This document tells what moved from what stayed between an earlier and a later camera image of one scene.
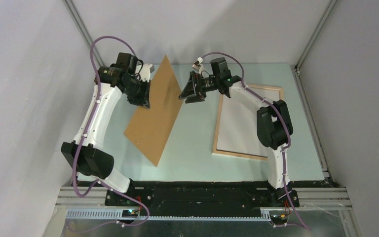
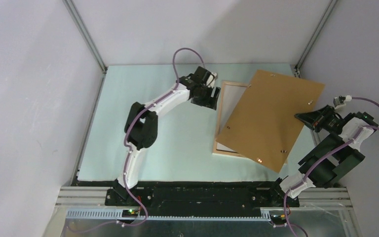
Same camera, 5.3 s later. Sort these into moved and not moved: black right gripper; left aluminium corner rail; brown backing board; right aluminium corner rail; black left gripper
Moved: brown backing board; black right gripper; black left gripper
Not moved: left aluminium corner rail; right aluminium corner rail
